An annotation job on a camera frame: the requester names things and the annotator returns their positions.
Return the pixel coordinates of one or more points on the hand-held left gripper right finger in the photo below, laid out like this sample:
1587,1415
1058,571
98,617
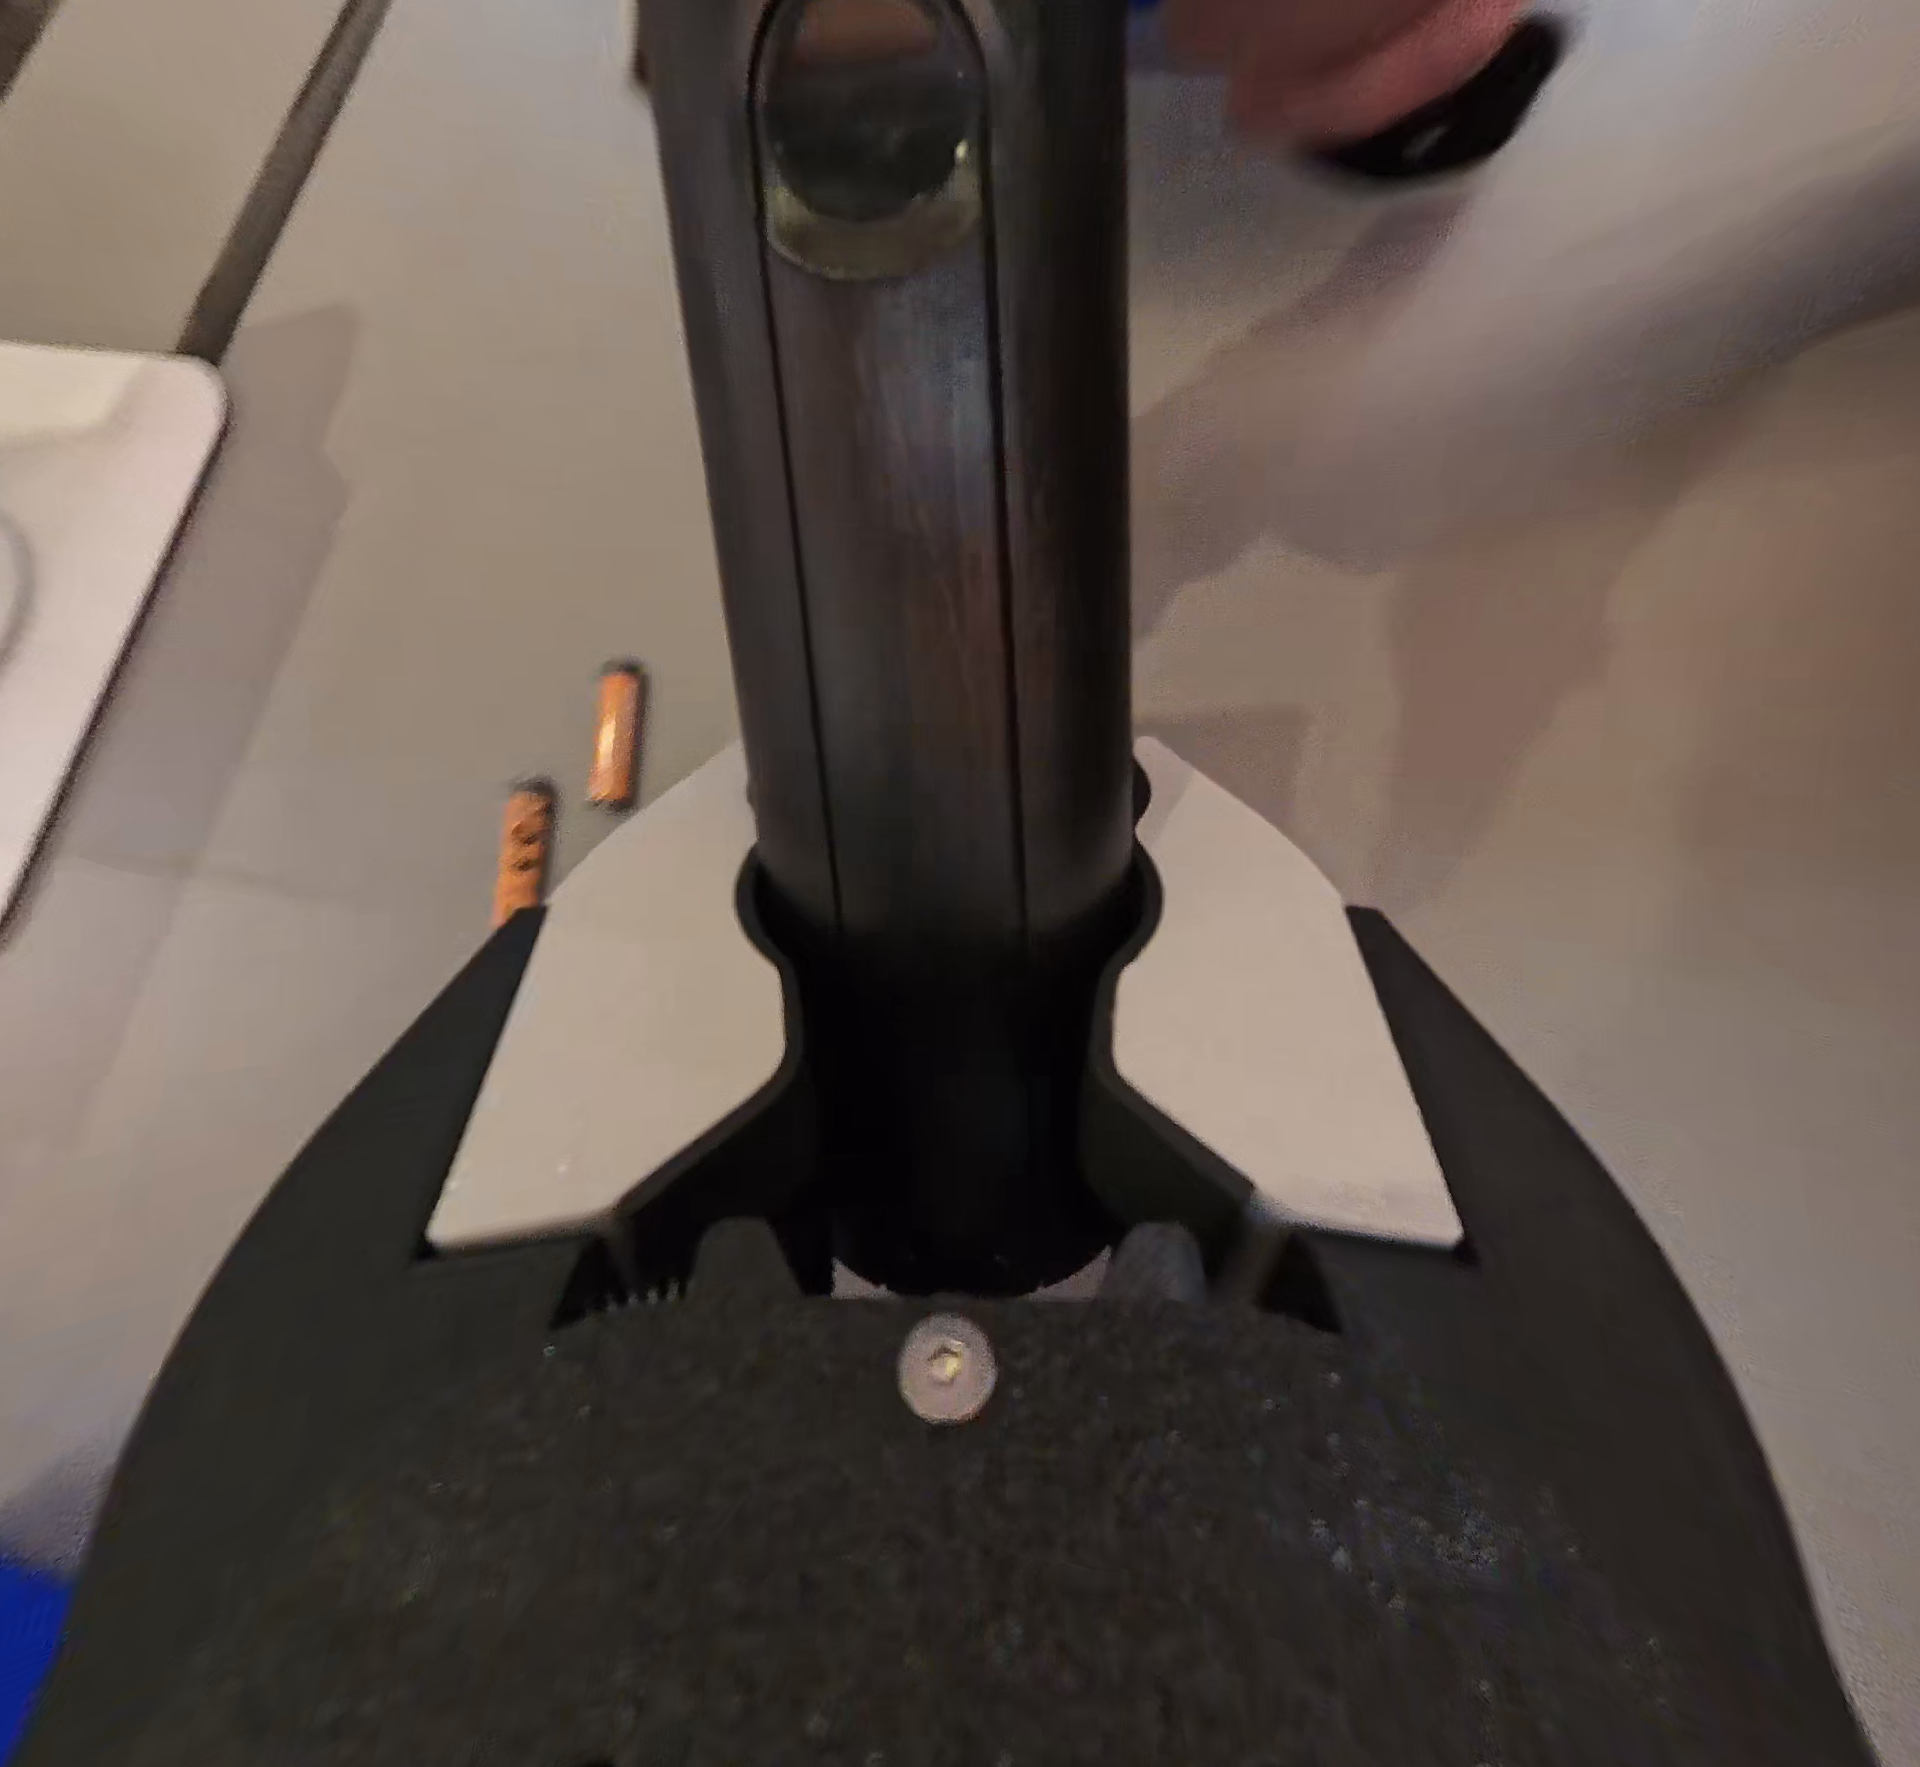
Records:
1277,1048

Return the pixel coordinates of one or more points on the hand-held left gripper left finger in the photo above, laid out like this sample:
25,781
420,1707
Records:
615,1048

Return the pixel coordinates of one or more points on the orange battery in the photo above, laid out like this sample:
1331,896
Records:
528,852
615,733

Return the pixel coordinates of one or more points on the black remote control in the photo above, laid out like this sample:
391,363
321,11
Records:
1081,447

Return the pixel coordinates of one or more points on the blue plastic bin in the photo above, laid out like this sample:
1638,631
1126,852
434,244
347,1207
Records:
30,1675

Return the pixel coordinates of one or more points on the grey desk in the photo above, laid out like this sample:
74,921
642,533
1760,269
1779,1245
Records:
1576,596

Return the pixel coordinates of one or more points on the white desk stand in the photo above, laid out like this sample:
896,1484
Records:
90,565

